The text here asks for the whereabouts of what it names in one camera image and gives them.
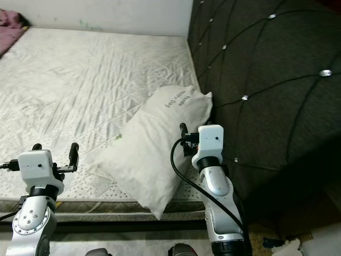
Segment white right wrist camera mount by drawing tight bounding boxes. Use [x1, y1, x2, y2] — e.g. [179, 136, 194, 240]
[192, 124, 224, 162]

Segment white crumpled cloth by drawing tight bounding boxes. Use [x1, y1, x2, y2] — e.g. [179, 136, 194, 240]
[272, 237, 307, 256]

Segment dark tufted headboard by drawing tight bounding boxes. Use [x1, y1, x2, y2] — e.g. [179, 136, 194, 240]
[186, 0, 341, 227]

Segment mauve cartoon print blanket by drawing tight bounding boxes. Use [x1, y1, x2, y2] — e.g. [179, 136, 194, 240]
[0, 8, 33, 57]

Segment grey robot right leg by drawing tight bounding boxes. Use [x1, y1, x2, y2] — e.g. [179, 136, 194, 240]
[168, 243, 199, 256]

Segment white printed pillow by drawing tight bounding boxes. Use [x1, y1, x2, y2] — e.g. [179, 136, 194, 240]
[88, 84, 214, 220]

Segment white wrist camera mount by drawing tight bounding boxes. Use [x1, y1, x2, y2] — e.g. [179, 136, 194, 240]
[192, 124, 224, 162]
[19, 149, 59, 186]

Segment grey robot leg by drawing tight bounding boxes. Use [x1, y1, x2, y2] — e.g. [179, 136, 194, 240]
[168, 243, 199, 256]
[85, 248, 112, 256]

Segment brown patterned rug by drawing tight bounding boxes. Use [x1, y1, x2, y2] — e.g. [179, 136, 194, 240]
[245, 224, 315, 256]

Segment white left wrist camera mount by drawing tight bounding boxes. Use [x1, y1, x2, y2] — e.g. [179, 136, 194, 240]
[19, 149, 59, 186]

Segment grey robot left leg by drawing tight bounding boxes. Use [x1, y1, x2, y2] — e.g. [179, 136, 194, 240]
[85, 248, 112, 256]

